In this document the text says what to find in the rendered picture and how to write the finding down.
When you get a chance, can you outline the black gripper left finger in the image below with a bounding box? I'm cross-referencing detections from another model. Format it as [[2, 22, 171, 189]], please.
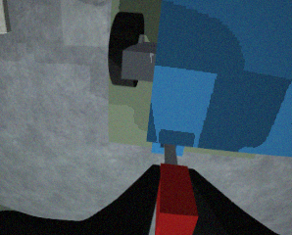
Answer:
[[0, 164, 161, 235]]

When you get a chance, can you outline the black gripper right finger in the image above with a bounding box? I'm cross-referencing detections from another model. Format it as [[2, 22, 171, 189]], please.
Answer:
[[188, 168, 280, 235]]

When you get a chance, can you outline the blue wheeled trolley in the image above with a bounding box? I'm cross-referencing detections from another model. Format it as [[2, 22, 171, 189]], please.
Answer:
[[108, 0, 292, 158]]

